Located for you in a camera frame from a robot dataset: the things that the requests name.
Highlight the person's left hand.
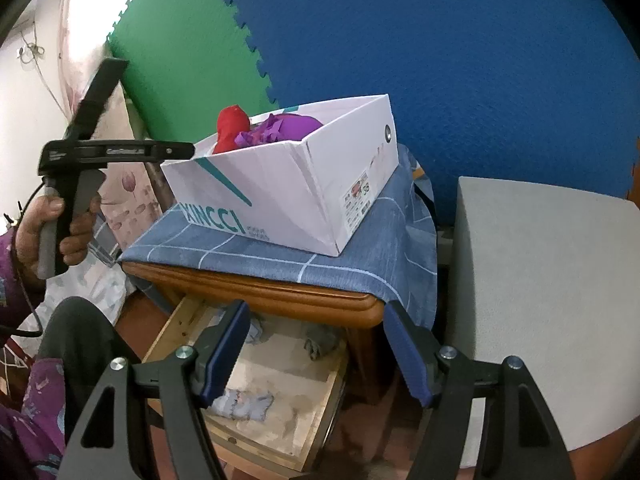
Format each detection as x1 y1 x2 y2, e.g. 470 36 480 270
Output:
14 194 101 280

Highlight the blue checked cloth cover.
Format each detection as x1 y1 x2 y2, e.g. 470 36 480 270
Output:
119 145 437 328

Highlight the white XINCCI shoe box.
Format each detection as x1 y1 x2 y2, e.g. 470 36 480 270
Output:
162 94 399 257

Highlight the folded light blue garment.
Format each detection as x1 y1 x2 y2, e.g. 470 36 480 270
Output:
245 315 264 344

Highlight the grey padded stool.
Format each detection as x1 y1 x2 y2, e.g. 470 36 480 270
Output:
446 177 639 450

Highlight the green foam wall mat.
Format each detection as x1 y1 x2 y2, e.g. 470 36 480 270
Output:
107 0 279 142

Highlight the wooden nightstand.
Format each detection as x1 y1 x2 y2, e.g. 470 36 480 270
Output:
124 261 385 404

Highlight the wooden drawer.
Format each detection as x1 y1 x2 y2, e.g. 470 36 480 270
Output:
142 294 350 476

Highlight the red underwear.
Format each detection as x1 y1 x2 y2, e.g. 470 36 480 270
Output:
213 105 250 154

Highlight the blue foam wall mat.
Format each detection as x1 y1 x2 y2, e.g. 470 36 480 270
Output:
222 0 639 221

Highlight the purple underwear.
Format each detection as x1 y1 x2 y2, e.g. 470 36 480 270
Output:
233 114 322 148

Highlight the white floral bedsheet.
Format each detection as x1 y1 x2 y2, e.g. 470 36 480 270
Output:
36 252 134 328

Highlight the purple floral sleeve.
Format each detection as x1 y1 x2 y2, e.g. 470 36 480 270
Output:
1 230 65 479

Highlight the floral pink pillow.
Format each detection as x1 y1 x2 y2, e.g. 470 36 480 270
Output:
60 0 170 254

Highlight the grey ribbed garment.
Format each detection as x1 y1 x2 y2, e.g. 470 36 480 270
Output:
304 324 341 361

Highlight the light blue patterned underwear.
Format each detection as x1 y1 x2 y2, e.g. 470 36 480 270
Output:
207 389 274 422

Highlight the person's black trouser leg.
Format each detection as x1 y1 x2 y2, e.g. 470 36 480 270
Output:
38 297 140 443

